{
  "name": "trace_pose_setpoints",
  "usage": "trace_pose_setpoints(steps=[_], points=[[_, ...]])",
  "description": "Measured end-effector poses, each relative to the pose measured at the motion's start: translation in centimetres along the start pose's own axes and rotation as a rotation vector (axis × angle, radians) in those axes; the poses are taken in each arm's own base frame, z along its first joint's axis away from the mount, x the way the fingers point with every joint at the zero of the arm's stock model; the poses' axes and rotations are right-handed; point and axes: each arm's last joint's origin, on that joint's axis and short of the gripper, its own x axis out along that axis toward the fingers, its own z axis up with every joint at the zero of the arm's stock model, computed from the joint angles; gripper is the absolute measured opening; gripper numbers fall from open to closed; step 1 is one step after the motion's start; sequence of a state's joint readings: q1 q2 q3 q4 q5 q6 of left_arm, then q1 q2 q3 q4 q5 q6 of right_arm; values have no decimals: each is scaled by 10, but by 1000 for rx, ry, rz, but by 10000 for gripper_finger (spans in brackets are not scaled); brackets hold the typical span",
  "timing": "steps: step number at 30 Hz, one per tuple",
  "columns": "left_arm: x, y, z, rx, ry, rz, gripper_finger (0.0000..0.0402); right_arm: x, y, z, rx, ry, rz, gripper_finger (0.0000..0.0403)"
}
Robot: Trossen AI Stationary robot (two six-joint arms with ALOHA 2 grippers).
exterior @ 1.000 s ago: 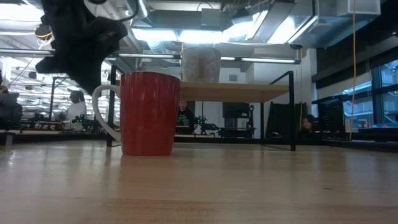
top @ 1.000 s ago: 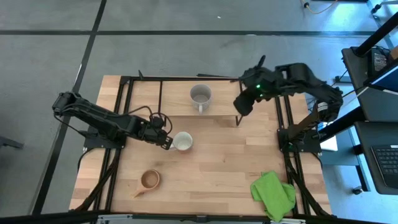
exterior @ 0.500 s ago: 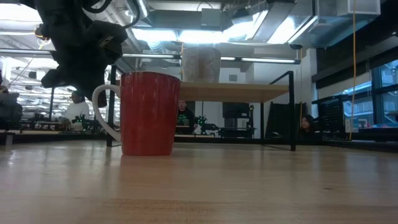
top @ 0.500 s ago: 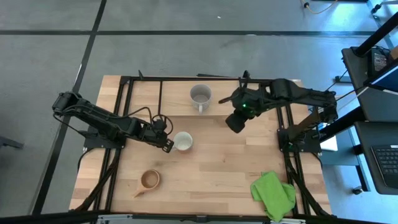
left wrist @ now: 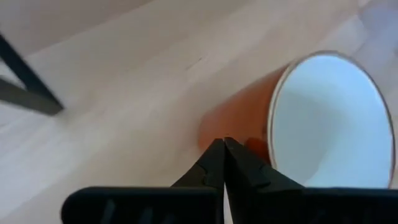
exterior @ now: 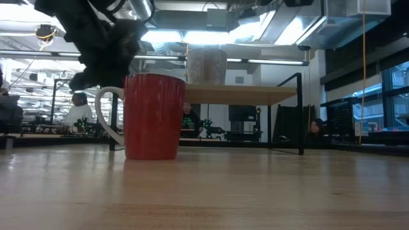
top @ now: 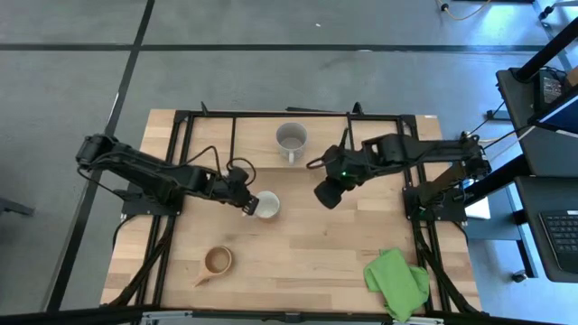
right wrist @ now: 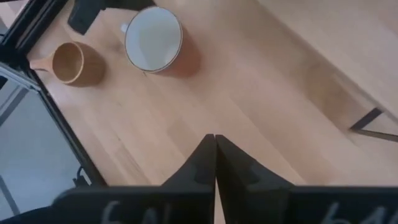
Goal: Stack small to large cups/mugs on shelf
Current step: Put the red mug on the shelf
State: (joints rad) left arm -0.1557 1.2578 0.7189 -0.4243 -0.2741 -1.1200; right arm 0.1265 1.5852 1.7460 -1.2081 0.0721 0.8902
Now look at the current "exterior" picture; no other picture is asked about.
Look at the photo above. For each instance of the white embossed mug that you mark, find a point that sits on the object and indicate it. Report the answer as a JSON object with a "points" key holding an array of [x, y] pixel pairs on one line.
{"points": [[206, 67]]}

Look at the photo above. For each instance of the black leaning panel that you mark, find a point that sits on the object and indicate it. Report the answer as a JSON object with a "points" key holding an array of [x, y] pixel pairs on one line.
{"points": [[287, 123]]}

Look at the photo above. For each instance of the black background robot arm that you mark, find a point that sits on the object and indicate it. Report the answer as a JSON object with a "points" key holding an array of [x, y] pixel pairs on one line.
{"points": [[212, 129], [84, 126]]}

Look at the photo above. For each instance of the silver round ventilation duct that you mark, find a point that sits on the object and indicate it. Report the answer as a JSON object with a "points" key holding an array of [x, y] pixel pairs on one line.
{"points": [[142, 8]]}

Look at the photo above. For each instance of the black perforated cabinet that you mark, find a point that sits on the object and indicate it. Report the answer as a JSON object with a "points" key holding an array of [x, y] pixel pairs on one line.
{"points": [[338, 118]]}

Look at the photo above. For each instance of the grey ceiling box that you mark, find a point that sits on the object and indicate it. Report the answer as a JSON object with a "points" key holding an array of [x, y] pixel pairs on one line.
{"points": [[217, 17]]}

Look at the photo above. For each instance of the wooden shelf black metal frame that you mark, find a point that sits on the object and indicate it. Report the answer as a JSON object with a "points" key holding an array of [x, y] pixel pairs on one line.
{"points": [[239, 94]]}

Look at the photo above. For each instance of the black table edge rail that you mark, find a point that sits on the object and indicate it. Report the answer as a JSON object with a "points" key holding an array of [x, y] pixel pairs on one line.
{"points": [[255, 144]]}

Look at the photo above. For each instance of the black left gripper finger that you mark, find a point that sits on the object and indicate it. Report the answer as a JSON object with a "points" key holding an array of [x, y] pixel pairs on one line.
{"points": [[96, 80]]}

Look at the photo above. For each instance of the long light strip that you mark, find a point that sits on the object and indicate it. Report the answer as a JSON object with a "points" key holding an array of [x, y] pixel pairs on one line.
{"points": [[274, 61]]}

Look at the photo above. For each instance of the person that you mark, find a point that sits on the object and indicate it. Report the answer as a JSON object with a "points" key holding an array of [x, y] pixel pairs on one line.
{"points": [[11, 115], [191, 119], [78, 111], [316, 127]]}

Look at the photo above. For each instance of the black monitor cart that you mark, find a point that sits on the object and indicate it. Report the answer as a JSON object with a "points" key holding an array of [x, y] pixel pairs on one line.
{"points": [[243, 115]]}

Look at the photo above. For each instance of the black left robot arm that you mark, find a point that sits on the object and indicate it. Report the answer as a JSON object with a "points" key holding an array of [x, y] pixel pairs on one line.
{"points": [[73, 16]]}

